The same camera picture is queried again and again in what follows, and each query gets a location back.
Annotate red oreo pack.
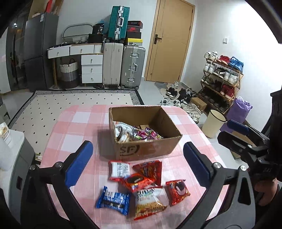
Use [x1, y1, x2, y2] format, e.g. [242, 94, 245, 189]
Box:
[165, 179, 190, 206]
[120, 173, 156, 193]

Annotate blue oreo cookie pack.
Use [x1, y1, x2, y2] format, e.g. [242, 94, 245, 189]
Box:
[96, 186, 131, 216]

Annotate shrimp noodle snack bag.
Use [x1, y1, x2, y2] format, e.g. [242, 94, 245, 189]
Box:
[134, 187, 167, 220]

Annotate large red snack bag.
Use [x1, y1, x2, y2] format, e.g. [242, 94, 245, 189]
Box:
[132, 160, 162, 186]

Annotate white red snack pack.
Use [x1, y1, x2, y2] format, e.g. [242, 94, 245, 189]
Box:
[109, 160, 130, 182]

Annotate purple candy bag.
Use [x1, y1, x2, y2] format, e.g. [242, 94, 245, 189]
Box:
[133, 126, 163, 141]

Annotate clear wafer stick pack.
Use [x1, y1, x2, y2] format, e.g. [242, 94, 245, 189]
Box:
[114, 121, 134, 143]

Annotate right hand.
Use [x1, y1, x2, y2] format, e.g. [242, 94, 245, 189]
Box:
[254, 178, 279, 206]

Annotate purple gift bag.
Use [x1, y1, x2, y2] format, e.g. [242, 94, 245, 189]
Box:
[226, 96, 252, 123]

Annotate beige trash bin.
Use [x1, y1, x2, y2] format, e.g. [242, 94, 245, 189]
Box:
[202, 109, 226, 138]

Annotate small cardboard box floor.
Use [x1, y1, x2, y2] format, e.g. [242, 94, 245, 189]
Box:
[190, 97, 207, 111]

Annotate wooden shoe rack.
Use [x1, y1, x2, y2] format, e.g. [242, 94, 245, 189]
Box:
[198, 51, 244, 115]

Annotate white side cabinet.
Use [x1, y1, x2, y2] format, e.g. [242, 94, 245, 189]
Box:
[1, 130, 35, 222]

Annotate shoes on floor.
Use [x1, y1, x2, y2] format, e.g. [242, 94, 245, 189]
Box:
[159, 82, 203, 124]

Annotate pink checkered tablecloth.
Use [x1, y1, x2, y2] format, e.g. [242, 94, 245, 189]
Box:
[41, 105, 222, 228]

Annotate dotted white rug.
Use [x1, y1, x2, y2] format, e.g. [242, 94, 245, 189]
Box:
[8, 89, 144, 156]

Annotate wooden door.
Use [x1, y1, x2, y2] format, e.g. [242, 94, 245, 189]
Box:
[144, 1, 195, 83]

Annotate SF cardboard box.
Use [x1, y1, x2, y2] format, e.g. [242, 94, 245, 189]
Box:
[109, 106, 182, 161]

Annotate silver suitcase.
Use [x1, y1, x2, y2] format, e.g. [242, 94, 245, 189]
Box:
[120, 45, 146, 90]

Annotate woven laundry basket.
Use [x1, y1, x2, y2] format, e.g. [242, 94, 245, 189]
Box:
[59, 58, 80, 90]

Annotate stacked shoe boxes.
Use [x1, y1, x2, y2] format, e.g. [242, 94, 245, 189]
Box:
[125, 20, 143, 46]

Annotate beige suitcase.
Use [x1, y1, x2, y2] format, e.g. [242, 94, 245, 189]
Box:
[102, 43, 123, 88]

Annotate teal suitcase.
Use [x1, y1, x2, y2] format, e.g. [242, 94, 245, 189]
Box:
[108, 6, 130, 43]

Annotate white drawer desk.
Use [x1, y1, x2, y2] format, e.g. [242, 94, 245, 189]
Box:
[47, 43, 103, 84]

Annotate black bag on desk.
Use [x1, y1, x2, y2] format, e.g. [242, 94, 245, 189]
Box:
[88, 23, 104, 43]

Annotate black glass wardrobe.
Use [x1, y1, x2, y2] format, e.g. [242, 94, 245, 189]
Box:
[6, 14, 28, 91]

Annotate dark grey refrigerator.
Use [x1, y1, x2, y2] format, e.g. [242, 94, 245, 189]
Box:
[24, 12, 59, 92]

